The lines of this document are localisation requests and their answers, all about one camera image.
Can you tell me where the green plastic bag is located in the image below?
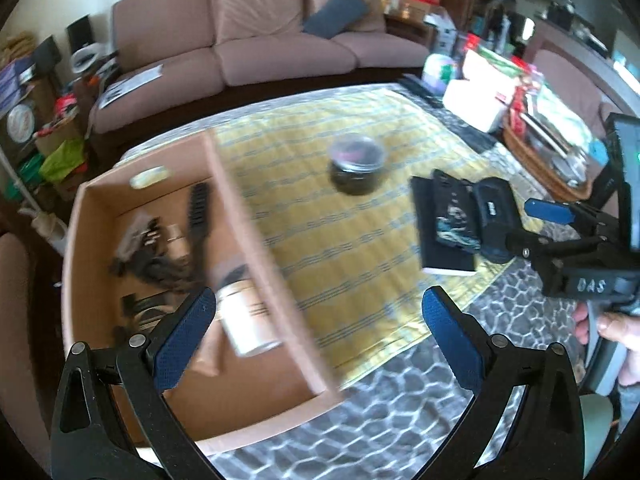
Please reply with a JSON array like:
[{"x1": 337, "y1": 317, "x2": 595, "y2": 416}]
[{"x1": 39, "y1": 140, "x2": 87, "y2": 183}]

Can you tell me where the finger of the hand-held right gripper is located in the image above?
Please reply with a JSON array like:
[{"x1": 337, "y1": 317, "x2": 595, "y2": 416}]
[
  {"x1": 505, "y1": 229, "x2": 601, "y2": 261},
  {"x1": 524, "y1": 198, "x2": 618, "y2": 241}
]

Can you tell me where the white cylindrical jar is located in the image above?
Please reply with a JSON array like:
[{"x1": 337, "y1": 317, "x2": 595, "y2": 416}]
[{"x1": 216, "y1": 280, "x2": 283, "y2": 358}]

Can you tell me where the black cable bundle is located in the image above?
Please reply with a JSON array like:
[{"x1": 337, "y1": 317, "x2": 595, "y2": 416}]
[{"x1": 110, "y1": 215, "x2": 201, "y2": 291}]

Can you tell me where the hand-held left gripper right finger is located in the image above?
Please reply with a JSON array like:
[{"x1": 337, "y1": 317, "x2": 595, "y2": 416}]
[{"x1": 421, "y1": 286, "x2": 586, "y2": 480}]

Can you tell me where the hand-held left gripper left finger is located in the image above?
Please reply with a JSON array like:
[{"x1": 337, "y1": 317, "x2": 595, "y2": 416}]
[{"x1": 50, "y1": 286, "x2": 221, "y2": 480}]

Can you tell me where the pink fabric sofa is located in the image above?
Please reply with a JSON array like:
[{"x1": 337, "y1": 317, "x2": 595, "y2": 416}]
[{"x1": 87, "y1": 0, "x2": 433, "y2": 133}]

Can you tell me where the white floor appliance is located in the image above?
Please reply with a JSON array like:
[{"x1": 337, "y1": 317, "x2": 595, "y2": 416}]
[{"x1": 17, "y1": 205, "x2": 68, "y2": 256}]

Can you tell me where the round white plate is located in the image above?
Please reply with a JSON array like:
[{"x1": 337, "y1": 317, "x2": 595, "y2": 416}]
[{"x1": 6, "y1": 104, "x2": 37, "y2": 141}]

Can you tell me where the round clear lid jar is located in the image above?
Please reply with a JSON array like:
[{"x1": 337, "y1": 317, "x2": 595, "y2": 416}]
[{"x1": 327, "y1": 133, "x2": 386, "y2": 196}]

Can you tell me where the black book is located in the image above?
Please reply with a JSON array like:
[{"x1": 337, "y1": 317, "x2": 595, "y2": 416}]
[{"x1": 410, "y1": 170, "x2": 478, "y2": 277}]

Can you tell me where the green black packet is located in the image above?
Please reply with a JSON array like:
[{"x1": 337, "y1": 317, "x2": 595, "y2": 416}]
[{"x1": 122, "y1": 292, "x2": 171, "y2": 331}]

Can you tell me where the pale green chair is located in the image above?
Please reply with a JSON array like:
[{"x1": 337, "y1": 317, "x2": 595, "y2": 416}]
[{"x1": 580, "y1": 392, "x2": 615, "y2": 461}]

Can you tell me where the person's right hand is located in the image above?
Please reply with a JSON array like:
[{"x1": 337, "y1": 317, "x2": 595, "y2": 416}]
[{"x1": 572, "y1": 305, "x2": 640, "y2": 386}]

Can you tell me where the printed paper sheet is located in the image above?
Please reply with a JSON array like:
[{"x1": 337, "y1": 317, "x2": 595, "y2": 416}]
[{"x1": 97, "y1": 64, "x2": 164, "y2": 109}]

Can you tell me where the black comb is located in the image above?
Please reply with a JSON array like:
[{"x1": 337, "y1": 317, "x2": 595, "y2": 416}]
[{"x1": 187, "y1": 182, "x2": 211, "y2": 261}]

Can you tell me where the yellow striped cloth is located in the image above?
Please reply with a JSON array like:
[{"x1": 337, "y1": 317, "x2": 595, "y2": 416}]
[{"x1": 212, "y1": 85, "x2": 543, "y2": 391}]

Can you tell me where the black oblong case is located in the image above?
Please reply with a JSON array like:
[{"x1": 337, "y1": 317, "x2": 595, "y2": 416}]
[{"x1": 472, "y1": 178, "x2": 526, "y2": 263}]

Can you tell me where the wicker basket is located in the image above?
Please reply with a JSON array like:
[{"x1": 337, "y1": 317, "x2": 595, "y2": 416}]
[{"x1": 502, "y1": 110, "x2": 593, "y2": 203}]

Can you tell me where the brown cardboard box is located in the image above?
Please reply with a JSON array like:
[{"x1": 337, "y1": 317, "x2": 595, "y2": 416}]
[{"x1": 61, "y1": 132, "x2": 346, "y2": 456}]

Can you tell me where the blue grey cushion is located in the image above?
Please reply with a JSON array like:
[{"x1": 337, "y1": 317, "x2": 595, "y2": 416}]
[{"x1": 301, "y1": 0, "x2": 368, "y2": 39}]

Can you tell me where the white cardboard box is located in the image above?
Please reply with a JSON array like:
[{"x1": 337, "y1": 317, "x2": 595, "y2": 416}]
[{"x1": 442, "y1": 50, "x2": 518, "y2": 133}]

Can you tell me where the white green package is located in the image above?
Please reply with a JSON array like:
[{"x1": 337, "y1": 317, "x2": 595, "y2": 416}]
[{"x1": 422, "y1": 54, "x2": 458, "y2": 91}]

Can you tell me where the pink armchair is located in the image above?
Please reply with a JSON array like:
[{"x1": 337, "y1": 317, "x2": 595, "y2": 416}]
[{"x1": 525, "y1": 25, "x2": 626, "y2": 131}]

